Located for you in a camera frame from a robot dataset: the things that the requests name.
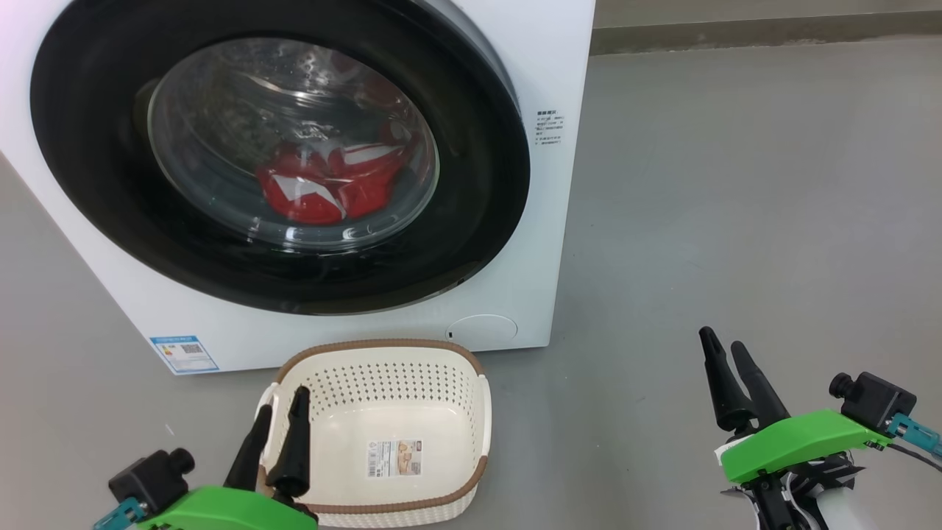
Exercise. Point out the cream perforated laundry basket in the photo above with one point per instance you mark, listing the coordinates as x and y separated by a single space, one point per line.
383 383

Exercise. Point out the black round glass washer door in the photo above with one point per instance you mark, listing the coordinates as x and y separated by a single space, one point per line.
88 184

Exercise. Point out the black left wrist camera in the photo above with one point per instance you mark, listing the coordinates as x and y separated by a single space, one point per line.
147 478

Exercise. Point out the paper product label sticker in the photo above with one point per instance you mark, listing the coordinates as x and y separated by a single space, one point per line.
394 458

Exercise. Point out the blue energy label sticker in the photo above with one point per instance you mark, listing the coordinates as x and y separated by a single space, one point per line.
184 355

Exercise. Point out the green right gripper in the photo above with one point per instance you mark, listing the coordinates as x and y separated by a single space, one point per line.
802 438

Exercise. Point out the stainless steel washing machine drum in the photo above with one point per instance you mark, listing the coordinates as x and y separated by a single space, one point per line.
221 110

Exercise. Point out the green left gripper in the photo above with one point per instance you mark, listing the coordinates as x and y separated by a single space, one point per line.
221 511

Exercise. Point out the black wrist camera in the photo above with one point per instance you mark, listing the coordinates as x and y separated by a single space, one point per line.
147 478
876 401

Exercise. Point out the grey wall baseboard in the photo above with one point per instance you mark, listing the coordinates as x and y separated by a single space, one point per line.
773 31

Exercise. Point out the white front-load washing machine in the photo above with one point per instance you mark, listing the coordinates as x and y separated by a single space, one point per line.
544 221

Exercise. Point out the red and white garment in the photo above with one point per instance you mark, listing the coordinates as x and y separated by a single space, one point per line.
309 199

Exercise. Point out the round white filter cover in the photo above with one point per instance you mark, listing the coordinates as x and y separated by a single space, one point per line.
482 328

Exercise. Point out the small printed text sticker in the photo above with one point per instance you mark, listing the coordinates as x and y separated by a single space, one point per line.
550 126

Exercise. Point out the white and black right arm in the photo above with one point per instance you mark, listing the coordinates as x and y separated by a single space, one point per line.
831 508

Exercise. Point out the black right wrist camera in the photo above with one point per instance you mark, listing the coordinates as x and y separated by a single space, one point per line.
876 401

